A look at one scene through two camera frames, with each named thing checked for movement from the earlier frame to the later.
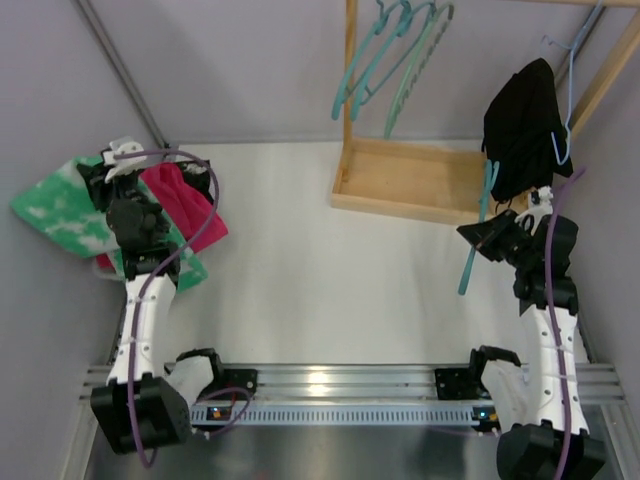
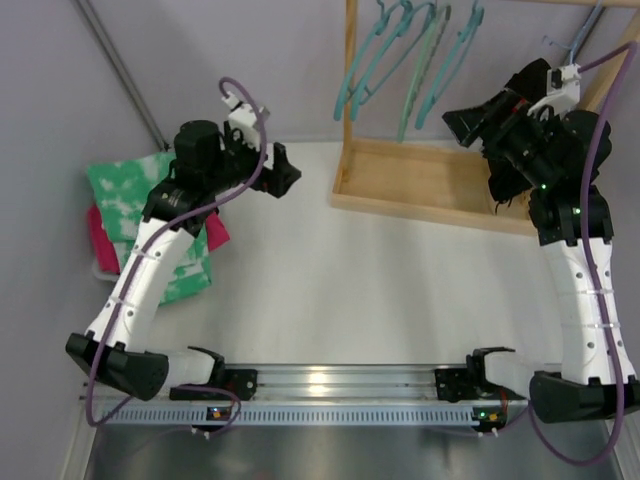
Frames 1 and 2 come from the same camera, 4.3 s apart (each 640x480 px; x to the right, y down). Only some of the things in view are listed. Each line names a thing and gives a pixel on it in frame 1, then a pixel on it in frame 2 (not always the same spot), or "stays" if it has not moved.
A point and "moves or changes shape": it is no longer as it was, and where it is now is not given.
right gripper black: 505,237 to 492,128
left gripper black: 100,182 to 267,167
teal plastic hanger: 489,176 to 467,36
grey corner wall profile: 122,72 stays
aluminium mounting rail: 346,396 stays
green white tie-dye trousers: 61,211 moves or changes shape
